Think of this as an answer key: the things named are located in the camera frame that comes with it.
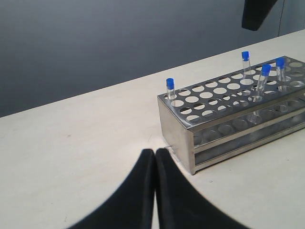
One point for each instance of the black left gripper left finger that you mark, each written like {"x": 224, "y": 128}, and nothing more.
{"x": 131, "y": 205}

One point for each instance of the blue capped tube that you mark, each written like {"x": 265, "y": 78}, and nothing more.
{"x": 280, "y": 68}
{"x": 170, "y": 88}
{"x": 259, "y": 91}
{"x": 246, "y": 68}

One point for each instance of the stainless steel test tube rack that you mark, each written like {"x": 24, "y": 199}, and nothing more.
{"x": 214, "y": 120}

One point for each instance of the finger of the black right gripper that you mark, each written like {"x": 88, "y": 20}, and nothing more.
{"x": 255, "y": 12}

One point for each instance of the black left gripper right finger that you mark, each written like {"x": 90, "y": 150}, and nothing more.
{"x": 180, "y": 205}

